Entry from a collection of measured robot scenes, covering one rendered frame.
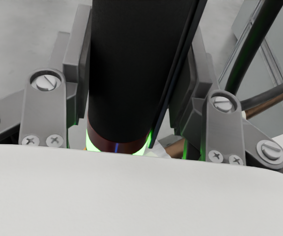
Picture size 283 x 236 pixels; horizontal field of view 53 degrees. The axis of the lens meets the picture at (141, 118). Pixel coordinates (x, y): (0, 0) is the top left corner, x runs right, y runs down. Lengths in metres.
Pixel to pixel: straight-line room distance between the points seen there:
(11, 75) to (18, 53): 0.28
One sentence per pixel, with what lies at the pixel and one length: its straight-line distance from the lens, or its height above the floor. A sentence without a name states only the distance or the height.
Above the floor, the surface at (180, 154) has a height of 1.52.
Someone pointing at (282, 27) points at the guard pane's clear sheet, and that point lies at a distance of 1.44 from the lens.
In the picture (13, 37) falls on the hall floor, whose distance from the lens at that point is 2.93.
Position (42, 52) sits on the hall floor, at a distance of 2.74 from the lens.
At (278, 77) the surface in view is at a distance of 1.35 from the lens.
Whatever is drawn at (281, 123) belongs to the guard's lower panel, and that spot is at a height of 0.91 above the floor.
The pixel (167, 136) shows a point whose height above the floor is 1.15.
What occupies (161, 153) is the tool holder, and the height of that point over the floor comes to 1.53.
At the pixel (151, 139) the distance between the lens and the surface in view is 0.15.
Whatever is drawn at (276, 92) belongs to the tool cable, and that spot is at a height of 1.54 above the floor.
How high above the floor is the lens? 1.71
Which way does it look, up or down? 50 degrees down
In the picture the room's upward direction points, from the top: 15 degrees clockwise
